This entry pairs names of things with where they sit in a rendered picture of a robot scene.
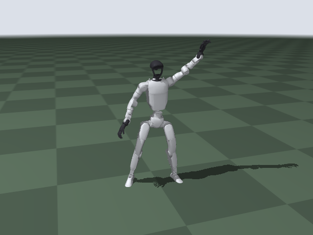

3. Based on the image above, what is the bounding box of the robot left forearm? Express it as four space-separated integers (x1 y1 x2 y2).
185 55 203 69

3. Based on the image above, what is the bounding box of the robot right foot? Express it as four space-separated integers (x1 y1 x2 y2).
125 174 134 187

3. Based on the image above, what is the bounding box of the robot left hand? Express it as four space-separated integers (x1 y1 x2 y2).
197 40 211 59

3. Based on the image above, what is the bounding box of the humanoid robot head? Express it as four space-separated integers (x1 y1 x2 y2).
150 60 163 82

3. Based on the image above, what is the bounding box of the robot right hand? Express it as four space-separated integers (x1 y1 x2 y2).
118 119 130 138

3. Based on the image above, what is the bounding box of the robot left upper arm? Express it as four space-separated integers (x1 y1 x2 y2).
166 66 189 87

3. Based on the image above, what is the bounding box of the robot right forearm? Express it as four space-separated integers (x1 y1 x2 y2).
124 99 134 124

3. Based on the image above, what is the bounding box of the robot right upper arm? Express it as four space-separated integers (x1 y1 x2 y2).
131 82 148 107

